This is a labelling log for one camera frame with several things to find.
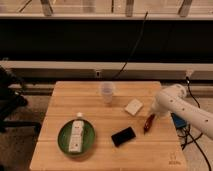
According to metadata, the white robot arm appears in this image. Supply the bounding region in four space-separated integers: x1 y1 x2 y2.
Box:
150 84 213 140

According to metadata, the translucent plastic cup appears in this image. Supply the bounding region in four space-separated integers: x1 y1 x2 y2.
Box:
100 82 115 103

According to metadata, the white sponge block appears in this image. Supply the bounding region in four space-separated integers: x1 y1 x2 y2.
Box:
125 99 143 116

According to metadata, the white plastic bottle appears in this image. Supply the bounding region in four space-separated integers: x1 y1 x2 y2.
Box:
69 113 84 153

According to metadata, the black smartphone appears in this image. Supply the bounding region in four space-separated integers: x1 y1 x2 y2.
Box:
111 127 136 147

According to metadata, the green plate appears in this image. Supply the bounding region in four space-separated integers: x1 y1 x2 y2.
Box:
57 119 96 158

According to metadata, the blue box on floor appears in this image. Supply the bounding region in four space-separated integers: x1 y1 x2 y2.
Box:
171 113 187 129

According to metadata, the black office chair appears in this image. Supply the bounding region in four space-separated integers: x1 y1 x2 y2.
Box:
0 65 41 133

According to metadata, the white wall outlet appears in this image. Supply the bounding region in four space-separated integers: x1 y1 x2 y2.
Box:
96 71 101 78

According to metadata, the black hanging cable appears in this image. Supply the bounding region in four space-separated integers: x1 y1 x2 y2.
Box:
113 11 149 80

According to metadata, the black floor cable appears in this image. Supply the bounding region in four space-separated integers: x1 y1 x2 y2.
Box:
177 76 213 171

